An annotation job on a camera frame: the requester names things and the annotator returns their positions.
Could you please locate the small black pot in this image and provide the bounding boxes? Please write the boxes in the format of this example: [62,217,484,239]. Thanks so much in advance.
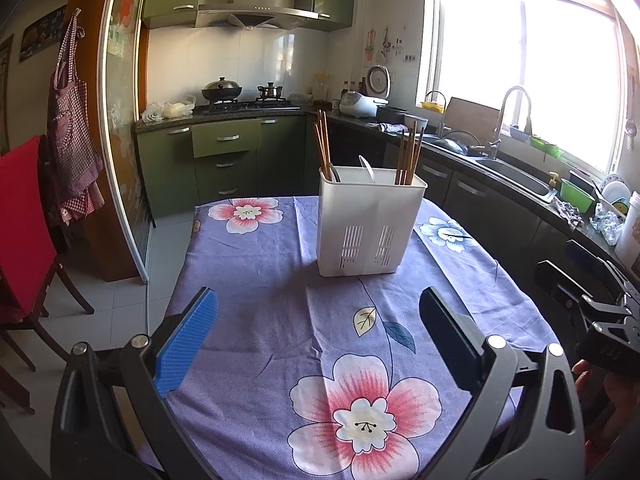
[257,81,283,101]

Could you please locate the checkered apron hanging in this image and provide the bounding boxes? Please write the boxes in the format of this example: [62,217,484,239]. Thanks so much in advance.
[47,9,104,224]

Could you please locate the steel range hood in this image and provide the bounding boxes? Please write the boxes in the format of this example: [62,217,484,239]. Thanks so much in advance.
[194,0,321,32]

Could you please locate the group chopstick two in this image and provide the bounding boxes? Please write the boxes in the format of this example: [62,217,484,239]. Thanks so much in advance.
[401,122,418,185]

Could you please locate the white rice cooker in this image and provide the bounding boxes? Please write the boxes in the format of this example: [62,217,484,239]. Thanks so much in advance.
[338,65,390,119]

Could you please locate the group chopstick four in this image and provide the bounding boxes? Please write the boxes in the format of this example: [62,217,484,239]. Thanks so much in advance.
[402,131,413,185]

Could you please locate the kitchen faucet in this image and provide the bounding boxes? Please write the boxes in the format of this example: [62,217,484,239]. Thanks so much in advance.
[487,84,534,162]

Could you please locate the green kitchen cabinets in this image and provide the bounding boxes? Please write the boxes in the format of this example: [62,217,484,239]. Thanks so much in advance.
[137,112,308,220]

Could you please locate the group chopstick three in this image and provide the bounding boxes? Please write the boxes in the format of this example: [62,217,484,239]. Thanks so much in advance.
[406,129,424,185]

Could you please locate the clear plastic spoon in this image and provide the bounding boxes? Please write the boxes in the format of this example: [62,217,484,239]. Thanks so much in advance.
[358,155,375,184]

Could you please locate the lone wooden chopstick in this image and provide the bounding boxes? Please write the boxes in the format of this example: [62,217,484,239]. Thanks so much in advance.
[314,122,328,180]

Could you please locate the black wok on stove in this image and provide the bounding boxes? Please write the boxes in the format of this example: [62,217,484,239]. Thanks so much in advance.
[202,77,243,104]

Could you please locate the wooden cutting board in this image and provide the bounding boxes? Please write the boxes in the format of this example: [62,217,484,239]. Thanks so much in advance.
[444,98,499,144]

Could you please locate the red chair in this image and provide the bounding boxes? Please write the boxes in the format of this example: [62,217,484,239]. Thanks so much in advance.
[0,135,97,413]

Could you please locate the steel kitchen sink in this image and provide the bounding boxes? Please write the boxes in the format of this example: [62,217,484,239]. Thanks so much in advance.
[473,157,556,203]

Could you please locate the white plastic utensil holder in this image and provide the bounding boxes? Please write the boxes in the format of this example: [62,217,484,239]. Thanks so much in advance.
[317,166,427,278]

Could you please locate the person's right hand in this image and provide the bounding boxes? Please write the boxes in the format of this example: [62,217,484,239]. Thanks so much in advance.
[572,360,639,448]

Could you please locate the purple floral tablecloth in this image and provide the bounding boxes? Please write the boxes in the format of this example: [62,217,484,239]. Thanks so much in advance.
[167,196,556,479]

